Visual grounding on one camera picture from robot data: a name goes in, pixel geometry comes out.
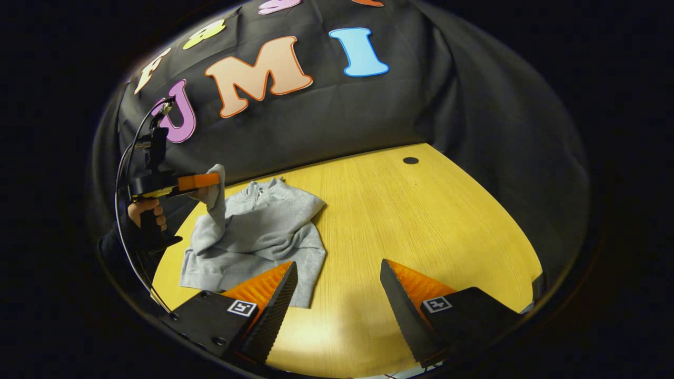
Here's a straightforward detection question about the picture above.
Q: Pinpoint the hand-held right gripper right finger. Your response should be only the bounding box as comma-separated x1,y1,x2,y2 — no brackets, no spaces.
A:
380,258,522,368

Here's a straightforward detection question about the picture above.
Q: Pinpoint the grey zip-neck sweatshirt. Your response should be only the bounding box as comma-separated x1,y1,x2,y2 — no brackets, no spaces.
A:
180,164,327,308

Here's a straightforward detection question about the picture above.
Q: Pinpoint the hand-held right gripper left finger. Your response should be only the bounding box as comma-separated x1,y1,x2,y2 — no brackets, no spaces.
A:
161,261,298,365

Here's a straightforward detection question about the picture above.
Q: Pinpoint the black backdrop cloth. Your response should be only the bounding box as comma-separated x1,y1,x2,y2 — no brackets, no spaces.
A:
92,0,589,316

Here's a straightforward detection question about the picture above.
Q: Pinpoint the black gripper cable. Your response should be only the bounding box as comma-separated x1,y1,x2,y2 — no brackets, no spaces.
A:
114,97,173,315

